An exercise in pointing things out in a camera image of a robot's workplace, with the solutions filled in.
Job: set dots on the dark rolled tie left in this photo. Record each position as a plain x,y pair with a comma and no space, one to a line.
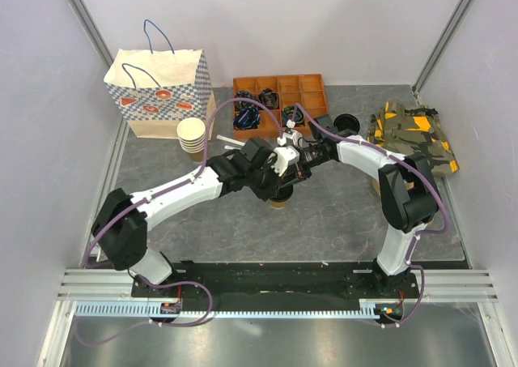
244,102

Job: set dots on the orange wooden compartment tray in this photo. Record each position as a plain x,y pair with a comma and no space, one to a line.
307,90

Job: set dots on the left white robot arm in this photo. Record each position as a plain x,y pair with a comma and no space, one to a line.
124,220

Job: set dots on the stack of paper cups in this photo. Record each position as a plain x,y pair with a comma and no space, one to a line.
191,133

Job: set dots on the camouflage fabric bag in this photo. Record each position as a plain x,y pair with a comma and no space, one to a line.
406,130

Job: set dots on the black coffee cup lid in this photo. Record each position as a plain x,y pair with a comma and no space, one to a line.
284,194

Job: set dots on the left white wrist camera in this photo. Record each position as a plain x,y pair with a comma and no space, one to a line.
285,156

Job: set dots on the wrapped paper straw upper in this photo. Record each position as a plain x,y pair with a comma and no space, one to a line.
230,144

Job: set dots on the green yellow rolled tie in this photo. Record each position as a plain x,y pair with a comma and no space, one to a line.
291,113

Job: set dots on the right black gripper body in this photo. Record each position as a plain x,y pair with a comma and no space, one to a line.
310,158

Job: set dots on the brown dark rolled tie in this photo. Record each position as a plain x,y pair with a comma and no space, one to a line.
269,98

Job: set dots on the stack of black lids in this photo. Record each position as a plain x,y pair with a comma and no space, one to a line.
346,121

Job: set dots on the checkered paper takeout bag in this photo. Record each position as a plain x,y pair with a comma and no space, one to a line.
155,90

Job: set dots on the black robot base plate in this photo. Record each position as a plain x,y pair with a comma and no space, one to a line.
356,280

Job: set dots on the grey slotted cable duct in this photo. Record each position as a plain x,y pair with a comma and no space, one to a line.
147,309

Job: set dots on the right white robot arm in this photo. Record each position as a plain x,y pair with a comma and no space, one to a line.
408,194

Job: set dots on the single paper coffee cup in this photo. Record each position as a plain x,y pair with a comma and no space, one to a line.
278,203

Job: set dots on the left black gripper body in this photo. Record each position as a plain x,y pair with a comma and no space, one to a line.
265,180

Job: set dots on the blue striped rolled tie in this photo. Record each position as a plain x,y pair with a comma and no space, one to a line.
248,118

